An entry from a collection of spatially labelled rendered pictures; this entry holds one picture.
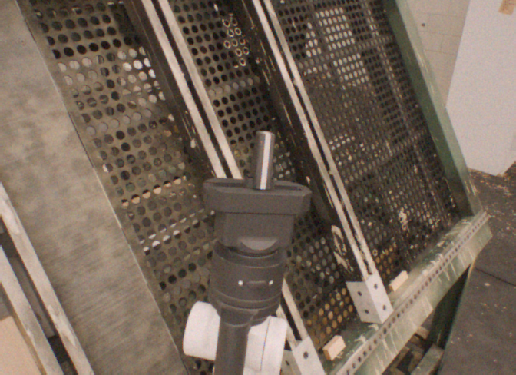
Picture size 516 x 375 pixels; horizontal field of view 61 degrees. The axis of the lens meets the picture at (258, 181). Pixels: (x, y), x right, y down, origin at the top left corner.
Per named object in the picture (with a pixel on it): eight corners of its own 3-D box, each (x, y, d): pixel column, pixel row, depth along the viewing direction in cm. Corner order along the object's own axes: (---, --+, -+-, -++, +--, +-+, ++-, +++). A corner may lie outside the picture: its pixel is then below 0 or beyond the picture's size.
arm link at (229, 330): (286, 270, 56) (275, 345, 59) (206, 254, 58) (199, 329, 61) (276, 318, 45) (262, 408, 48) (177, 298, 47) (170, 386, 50)
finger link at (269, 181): (262, 130, 49) (255, 182, 51) (269, 135, 46) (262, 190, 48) (276, 131, 50) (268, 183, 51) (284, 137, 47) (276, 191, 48)
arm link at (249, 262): (325, 201, 47) (308, 300, 50) (296, 176, 56) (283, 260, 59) (209, 197, 43) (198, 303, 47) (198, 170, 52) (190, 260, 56)
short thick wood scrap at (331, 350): (326, 359, 112) (332, 360, 111) (322, 349, 112) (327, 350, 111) (339, 345, 116) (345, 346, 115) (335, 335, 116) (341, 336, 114)
